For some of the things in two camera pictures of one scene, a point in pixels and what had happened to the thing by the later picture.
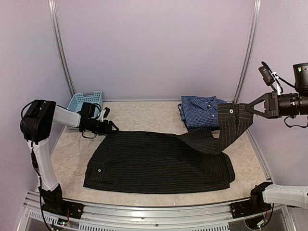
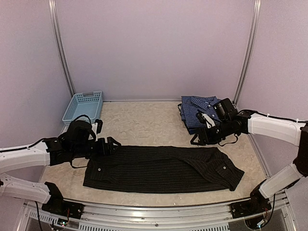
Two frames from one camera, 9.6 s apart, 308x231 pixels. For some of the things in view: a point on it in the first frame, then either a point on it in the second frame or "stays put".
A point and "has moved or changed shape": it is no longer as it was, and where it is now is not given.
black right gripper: [274, 108] -> [204, 136]
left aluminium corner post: [51, 5] stays put
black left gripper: [107, 128] -> [102, 151]
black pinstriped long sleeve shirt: [130, 161] has moved or changed shape
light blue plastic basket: [79, 98] stays put
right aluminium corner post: [255, 23] stays put
